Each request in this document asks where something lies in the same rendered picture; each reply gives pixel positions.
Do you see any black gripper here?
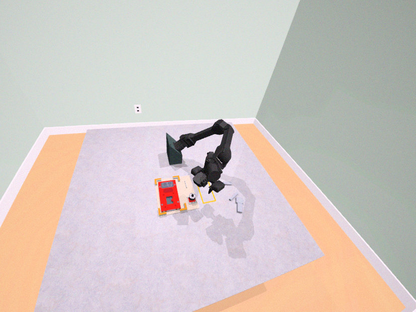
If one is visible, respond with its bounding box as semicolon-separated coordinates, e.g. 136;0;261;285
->
191;166;225;194

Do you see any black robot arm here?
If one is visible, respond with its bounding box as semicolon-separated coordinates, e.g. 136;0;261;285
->
173;119;234;187

